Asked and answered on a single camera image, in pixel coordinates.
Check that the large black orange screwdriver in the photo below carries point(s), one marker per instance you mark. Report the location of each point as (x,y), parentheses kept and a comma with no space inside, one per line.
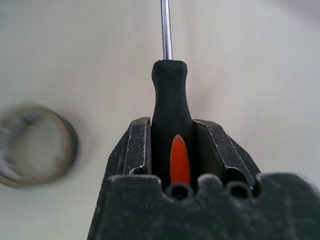
(171,100)

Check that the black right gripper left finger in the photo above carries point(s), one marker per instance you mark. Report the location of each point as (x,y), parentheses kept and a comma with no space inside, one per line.
(135,147)

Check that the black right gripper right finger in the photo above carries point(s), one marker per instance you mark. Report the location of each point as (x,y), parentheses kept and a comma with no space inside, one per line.
(225,150)

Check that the black electrical tape roll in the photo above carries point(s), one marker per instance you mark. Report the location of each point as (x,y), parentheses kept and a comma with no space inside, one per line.
(67,140)

